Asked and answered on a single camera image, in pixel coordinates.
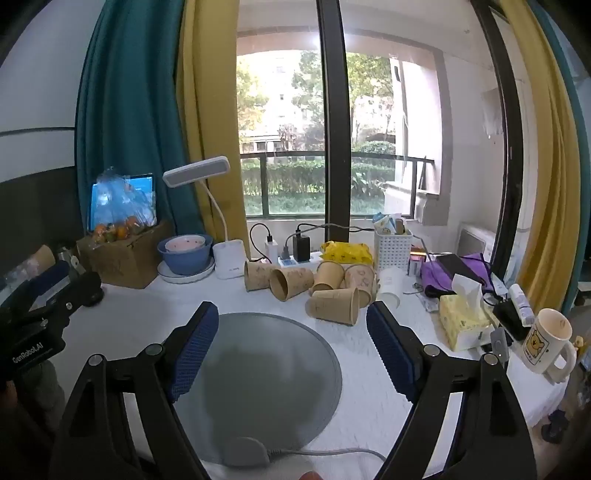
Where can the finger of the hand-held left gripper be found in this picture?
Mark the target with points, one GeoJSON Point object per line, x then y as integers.
{"type": "Point", "coordinates": [48, 279]}

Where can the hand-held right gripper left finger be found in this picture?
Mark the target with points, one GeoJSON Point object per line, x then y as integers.
{"type": "Point", "coordinates": [196, 350]}

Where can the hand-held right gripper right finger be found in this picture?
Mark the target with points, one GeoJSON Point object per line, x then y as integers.
{"type": "Point", "coordinates": [392, 350]}

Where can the white paper cup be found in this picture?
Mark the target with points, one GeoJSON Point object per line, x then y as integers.
{"type": "Point", "coordinates": [391, 284]}

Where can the brown paper cup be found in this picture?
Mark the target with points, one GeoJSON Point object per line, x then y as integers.
{"type": "Point", "coordinates": [332, 305]}
{"type": "Point", "coordinates": [328, 276]}
{"type": "Point", "coordinates": [360, 279]}
{"type": "Point", "coordinates": [293, 282]}
{"type": "Point", "coordinates": [256, 276]}

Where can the silver metal clip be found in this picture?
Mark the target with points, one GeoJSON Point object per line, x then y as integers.
{"type": "Point", "coordinates": [69, 261]}

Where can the grey round mat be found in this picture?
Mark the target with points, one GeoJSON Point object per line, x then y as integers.
{"type": "Point", "coordinates": [258, 369]}

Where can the yellow tissue box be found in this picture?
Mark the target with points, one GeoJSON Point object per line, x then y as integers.
{"type": "Point", "coordinates": [461, 323]}

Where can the cardboard box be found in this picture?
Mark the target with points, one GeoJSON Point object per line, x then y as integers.
{"type": "Point", "coordinates": [124, 261]}

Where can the white plate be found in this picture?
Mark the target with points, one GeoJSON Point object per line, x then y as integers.
{"type": "Point", "coordinates": [207, 272]}

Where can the purple cloth bag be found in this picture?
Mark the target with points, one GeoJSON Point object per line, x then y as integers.
{"type": "Point", "coordinates": [434, 277]}

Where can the blue bowl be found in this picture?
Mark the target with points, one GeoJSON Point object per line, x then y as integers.
{"type": "Point", "coordinates": [184, 262]}

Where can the small pink box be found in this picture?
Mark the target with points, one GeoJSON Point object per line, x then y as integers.
{"type": "Point", "coordinates": [418, 263]}

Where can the white desk lamp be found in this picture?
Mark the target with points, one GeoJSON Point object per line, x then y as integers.
{"type": "Point", "coordinates": [228, 261]}

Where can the white plastic basket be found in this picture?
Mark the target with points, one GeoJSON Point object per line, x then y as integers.
{"type": "Point", "coordinates": [392, 251]}

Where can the clear bag of oranges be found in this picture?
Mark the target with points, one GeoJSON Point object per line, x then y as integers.
{"type": "Point", "coordinates": [122, 207]}

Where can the black notebook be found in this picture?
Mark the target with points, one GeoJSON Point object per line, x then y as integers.
{"type": "Point", "coordinates": [457, 266]}

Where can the pink bowl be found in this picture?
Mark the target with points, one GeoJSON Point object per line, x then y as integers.
{"type": "Point", "coordinates": [184, 243]}

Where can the yellow plastic bag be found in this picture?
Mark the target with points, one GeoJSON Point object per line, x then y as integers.
{"type": "Point", "coordinates": [346, 253]}

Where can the black case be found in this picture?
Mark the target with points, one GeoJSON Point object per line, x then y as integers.
{"type": "Point", "coordinates": [510, 316]}

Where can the white charger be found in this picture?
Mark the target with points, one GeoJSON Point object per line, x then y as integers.
{"type": "Point", "coordinates": [271, 251]}

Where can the white power strip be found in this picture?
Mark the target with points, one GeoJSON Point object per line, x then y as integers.
{"type": "Point", "coordinates": [293, 264]}

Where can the black charger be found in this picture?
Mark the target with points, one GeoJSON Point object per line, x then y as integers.
{"type": "Point", "coordinates": [302, 249]}

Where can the blue tablet screen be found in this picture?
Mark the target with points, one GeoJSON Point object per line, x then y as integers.
{"type": "Point", "coordinates": [144, 182]}

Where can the white tube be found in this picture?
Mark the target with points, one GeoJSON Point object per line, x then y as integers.
{"type": "Point", "coordinates": [521, 300]}

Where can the white appliance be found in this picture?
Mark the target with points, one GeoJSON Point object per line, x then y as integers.
{"type": "Point", "coordinates": [475, 240]}

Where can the white bear mug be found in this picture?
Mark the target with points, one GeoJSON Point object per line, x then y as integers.
{"type": "Point", "coordinates": [545, 344]}

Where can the black balcony railing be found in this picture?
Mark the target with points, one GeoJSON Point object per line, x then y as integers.
{"type": "Point", "coordinates": [286, 159]}

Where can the yellow curtain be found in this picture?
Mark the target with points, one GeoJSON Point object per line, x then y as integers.
{"type": "Point", "coordinates": [207, 92]}
{"type": "Point", "coordinates": [549, 161]}

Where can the black window frame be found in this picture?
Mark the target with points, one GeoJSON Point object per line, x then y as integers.
{"type": "Point", "coordinates": [334, 115]}

